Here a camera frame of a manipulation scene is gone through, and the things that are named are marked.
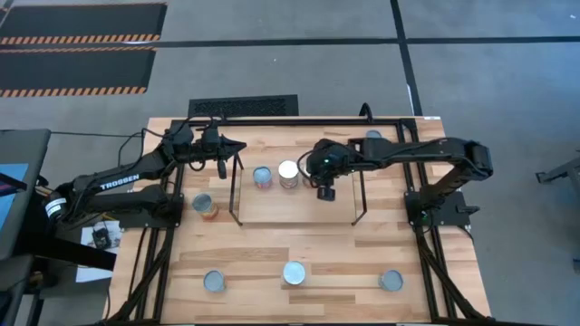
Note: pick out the black stand base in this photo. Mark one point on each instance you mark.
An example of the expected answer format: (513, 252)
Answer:
(68, 253)

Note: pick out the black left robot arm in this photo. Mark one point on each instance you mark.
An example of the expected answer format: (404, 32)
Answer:
(120, 179)

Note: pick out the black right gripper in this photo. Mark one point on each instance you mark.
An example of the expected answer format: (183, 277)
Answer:
(328, 165)

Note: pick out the grey metal stand leg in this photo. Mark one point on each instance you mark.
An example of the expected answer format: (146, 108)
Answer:
(562, 172)

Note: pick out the blue screen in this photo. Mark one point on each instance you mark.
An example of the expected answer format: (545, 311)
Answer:
(11, 204)

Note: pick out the silver-lidded food can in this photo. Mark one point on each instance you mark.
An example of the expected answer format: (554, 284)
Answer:
(214, 280)
(294, 272)
(288, 172)
(390, 280)

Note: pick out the black floor grille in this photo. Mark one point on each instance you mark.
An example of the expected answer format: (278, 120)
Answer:
(244, 106)

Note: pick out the small blue pink can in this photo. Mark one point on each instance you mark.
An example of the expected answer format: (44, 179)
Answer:
(262, 175)

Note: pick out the black floor mat orange stripes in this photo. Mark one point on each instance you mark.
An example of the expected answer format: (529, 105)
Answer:
(72, 68)
(81, 20)

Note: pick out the white paper sheet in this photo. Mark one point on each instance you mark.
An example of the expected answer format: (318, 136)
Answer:
(90, 271)

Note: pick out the black aluminium table frame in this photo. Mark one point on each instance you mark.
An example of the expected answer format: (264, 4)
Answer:
(294, 122)

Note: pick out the small black device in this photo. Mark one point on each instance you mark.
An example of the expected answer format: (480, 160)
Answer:
(101, 238)

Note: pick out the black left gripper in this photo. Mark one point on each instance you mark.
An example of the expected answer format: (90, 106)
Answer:
(210, 145)

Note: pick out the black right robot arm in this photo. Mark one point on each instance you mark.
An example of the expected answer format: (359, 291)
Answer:
(408, 151)

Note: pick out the small colourful can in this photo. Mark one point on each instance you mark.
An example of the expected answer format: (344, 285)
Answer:
(373, 134)

